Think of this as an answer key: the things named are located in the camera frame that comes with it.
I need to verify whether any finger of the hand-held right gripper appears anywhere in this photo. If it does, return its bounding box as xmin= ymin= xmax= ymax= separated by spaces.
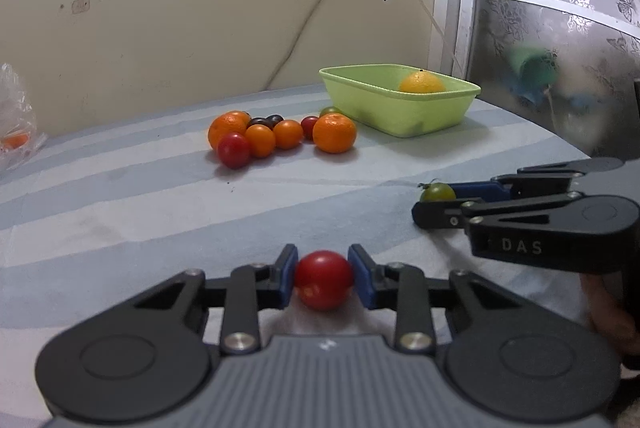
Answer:
xmin=447 ymin=161 xmax=584 ymax=202
xmin=412 ymin=191 xmax=582 ymax=235

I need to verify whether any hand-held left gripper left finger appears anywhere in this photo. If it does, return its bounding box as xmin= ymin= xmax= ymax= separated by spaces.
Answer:
xmin=134 ymin=244 xmax=299 ymax=355

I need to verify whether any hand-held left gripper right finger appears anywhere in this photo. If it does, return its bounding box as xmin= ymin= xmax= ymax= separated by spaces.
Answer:
xmin=347 ymin=244 xmax=517 ymax=354

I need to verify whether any green cherry tomato with stem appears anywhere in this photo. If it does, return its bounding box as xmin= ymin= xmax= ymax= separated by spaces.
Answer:
xmin=418 ymin=180 xmax=457 ymax=203

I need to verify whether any light green plastic basin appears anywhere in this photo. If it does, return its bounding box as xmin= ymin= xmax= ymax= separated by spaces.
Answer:
xmin=319 ymin=64 xmax=482 ymax=139

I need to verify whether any orange mandarin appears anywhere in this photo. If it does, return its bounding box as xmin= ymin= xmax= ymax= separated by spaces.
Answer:
xmin=312 ymin=112 xmax=357 ymax=155
xmin=208 ymin=111 xmax=252 ymax=149

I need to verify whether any person's right hand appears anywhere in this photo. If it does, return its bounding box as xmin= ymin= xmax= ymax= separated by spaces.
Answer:
xmin=580 ymin=274 xmax=640 ymax=371

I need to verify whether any yellowish orange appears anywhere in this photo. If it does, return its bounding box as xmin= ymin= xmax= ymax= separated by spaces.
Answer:
xmin=398 ymin=70 xmax=446 ymax=94

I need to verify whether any green blurry object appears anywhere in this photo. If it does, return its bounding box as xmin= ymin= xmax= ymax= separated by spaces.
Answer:
xmin=505 ymin=45 xmax=558 ymax=103

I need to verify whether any orange cherry tomato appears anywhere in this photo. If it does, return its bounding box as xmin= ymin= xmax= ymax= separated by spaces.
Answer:
xmin=272 ymin=119 xmax=304 ymax=150
xmin=244 ymin=124 xmax=277 ymax=159

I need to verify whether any blue striped cloth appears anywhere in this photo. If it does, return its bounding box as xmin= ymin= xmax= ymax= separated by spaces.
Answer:
xmin=0 ymin=82 xmax=640 ymax=428

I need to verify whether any orange fruit in bag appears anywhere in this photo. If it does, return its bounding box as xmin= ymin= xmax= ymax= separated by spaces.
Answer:
xmin=0 ymin=133 xmax=31 ymax=153

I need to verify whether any clear plastic bag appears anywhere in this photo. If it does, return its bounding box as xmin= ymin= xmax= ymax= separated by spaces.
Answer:
xmin=0 ymin=62 xmax=48 ymax=173

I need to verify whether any grey cable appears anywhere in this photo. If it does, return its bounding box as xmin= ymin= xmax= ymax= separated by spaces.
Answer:
xmin=264 ymin=0 xmax=358 ymax=91

